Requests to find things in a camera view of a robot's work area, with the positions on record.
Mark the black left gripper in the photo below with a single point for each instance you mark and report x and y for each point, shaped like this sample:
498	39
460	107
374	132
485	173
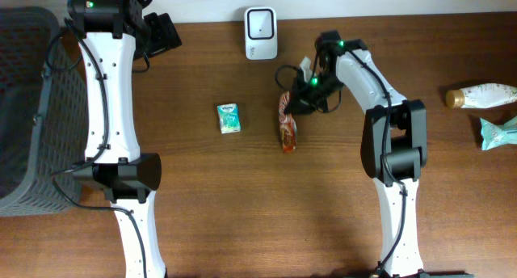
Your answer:
165	31

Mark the teal snack packet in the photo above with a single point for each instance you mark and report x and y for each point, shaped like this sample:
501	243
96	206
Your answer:
496	135

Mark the grey plastic mesh basket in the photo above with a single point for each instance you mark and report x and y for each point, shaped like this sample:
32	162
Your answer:
44	117

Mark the red snack packet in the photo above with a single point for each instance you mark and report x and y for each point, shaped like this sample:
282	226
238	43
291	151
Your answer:
287	125

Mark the small teal tissue pack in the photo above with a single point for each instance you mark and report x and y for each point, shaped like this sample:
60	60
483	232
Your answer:
229	118

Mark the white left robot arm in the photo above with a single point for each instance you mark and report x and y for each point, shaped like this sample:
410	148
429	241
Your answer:
112	34

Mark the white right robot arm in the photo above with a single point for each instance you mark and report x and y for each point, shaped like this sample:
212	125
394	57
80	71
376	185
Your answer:
393	149

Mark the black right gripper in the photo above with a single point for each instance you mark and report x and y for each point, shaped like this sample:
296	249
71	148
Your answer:
300	103

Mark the white tube with gold cap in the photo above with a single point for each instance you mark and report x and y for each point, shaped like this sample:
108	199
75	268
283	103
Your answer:
482	96

